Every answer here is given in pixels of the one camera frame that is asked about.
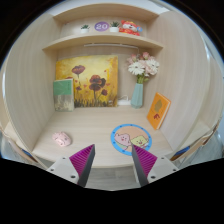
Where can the pink white flower bouquet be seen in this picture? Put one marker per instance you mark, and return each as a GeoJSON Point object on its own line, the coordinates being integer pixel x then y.
{"type": "Point", "coordinates": [143, 66]}

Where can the pink computer mouse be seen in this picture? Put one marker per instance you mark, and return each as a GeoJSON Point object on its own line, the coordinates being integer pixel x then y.
{"type": "Point", "coordinates": [62, 139]}

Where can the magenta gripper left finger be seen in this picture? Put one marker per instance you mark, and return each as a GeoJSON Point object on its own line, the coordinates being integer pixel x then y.
{"type": "Point", "coordinates": [75, 168]}

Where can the wooden shelf board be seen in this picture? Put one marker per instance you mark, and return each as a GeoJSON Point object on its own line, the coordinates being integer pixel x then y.
{"type": "Point", "coordinates": [103, 38]}

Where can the round cartoon mouse pad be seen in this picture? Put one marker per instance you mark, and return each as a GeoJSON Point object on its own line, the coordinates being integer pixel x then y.
{"type": "Point", "coordinates": [124, 136]}

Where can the red lucky cat figurine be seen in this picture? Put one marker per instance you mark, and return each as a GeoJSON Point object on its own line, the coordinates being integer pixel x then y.
{"type": "Point", "coordinates": [129, 27]}

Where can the right small potted plant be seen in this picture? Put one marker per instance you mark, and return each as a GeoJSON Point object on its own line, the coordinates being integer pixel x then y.
{"type": "Point", "coordinates": [114, 26]}

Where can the green and beige book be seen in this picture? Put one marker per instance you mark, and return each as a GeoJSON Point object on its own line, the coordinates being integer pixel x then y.
{"type": "Point", "coordinates": [63, 95]}

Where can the yellow poppy flower painting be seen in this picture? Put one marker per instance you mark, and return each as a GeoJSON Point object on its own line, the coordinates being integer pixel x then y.
{"type": "Point", "coordinates": [95, 79]}

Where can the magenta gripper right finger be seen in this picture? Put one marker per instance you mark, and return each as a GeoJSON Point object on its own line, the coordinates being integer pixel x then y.
{"type": "Point", "coordinates": [149, 167]}

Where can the small potted plant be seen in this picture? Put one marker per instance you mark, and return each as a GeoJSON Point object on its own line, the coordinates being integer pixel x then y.
{"type": "Point", "coordinates": [114, 26]}
{"type": "Point", "coordinates": [85, 28]}

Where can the orange book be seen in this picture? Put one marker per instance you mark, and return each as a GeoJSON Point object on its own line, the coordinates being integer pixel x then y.
{"type": "Point", "coordinates": [158, 110]}

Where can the purple round number sign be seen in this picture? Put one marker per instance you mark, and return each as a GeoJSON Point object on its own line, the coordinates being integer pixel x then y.
{"type": "Point", "coordinates": [101, 26]}

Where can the white power adapter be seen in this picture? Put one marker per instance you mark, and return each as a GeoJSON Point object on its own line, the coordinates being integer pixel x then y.
{"type": "Point", "coordinates": [123, 101]}

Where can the light blue vase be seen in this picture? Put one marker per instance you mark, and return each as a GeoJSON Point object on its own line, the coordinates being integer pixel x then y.
{"type": "Point", "coordinates": [137, 96]}

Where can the left small potted plant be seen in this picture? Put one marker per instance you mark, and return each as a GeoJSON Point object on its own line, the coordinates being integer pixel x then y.
{"type": "Point", "coordinates": [85, 28]}

